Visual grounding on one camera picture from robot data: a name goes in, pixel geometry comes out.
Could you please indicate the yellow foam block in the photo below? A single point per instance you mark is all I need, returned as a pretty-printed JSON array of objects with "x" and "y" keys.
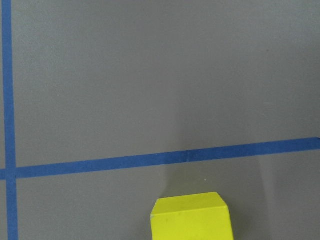
[{"x": 203, "y": 216}]

